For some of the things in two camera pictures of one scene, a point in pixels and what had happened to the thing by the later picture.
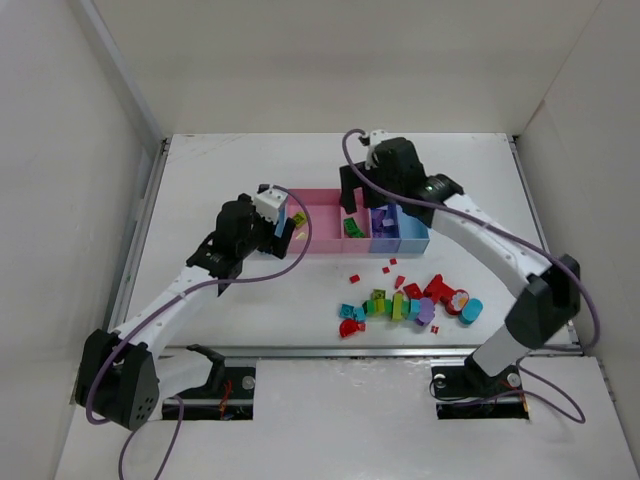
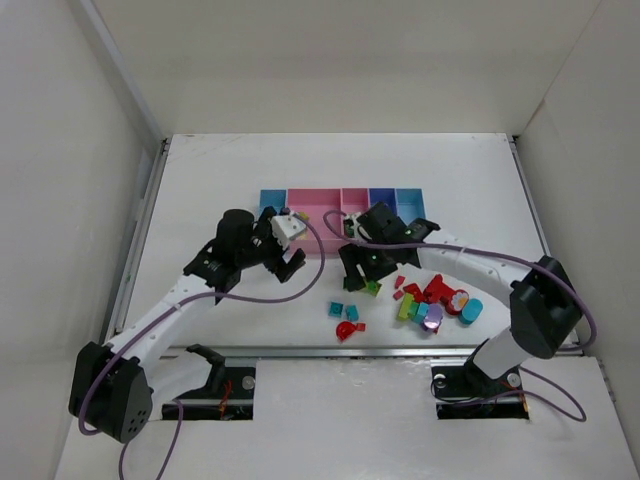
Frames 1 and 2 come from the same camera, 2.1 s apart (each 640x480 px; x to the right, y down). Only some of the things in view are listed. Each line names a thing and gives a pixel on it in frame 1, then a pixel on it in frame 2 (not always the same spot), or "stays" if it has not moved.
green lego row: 397,308 -> 373,287
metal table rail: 315,350 stays
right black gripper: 360,182 -> 361,262
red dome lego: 351,326 stays
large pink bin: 326,213 stays
